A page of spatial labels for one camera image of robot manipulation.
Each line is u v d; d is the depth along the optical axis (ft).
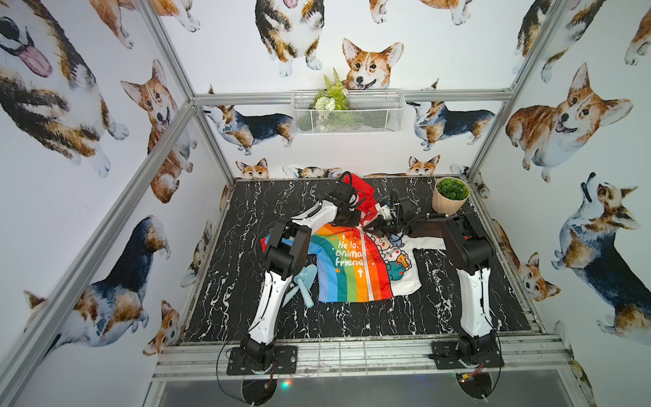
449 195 3.30
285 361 2.39
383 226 3.04
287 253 1.96
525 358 2.46
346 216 2.95
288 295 2.79
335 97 2.69
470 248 1.94
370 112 3.03
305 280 2.89
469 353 2.16
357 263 3.03
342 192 2.81
